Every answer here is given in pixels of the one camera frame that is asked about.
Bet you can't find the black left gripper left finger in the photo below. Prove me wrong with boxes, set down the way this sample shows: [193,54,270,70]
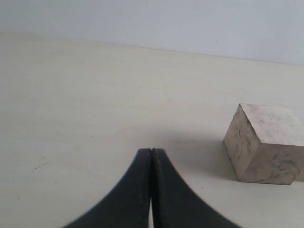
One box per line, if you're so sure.
[65,149,152,228]

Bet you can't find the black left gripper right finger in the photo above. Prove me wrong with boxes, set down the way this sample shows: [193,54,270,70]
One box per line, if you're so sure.
[151,149,238,228]

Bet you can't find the second largest wooden cube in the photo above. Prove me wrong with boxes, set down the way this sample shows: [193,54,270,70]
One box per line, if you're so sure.
[295,169,304,182]

